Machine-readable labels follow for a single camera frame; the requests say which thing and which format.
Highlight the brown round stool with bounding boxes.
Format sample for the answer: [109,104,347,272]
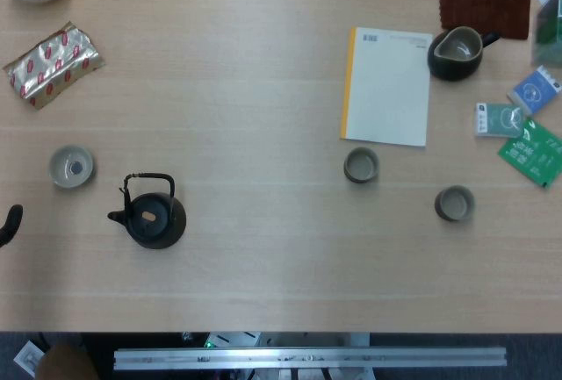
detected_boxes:
[35,344,100,380]

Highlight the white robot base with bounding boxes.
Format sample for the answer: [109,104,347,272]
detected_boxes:
[205,331,264,348]

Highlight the grey-green tea sachet box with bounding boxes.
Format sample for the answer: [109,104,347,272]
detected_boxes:
[473,102,527,139]

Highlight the white floor socket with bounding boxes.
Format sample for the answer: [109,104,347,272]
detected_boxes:
[12,341,45,376]

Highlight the black cast iron teapot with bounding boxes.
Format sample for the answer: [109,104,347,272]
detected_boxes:
[107,172,187,250]

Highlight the aluminium rail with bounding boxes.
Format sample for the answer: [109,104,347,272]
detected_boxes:
[113,346,508,371]

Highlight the dark ceramic teacup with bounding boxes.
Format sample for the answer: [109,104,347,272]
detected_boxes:
[434,184,477,223]
[342,147,380,184]

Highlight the clear green tea box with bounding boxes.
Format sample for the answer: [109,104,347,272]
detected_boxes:
[530,0,562,68]

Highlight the green tea packet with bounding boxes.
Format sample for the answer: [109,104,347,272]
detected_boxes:
[497,118,562,190]

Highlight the gold foil packet red prints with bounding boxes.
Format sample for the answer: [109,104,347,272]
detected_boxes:
[2,20,106,111]

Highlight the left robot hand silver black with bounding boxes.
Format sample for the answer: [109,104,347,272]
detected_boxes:
[0,204,24,248]

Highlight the white notebook yellow spine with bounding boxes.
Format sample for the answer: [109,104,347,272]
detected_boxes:
[338,25,435,148]

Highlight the dark ceramic pitcher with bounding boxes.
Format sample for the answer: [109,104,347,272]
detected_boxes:
[427,25,501,82]

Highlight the blue tea sachet box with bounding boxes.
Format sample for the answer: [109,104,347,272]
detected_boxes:
[507,65,562,117]

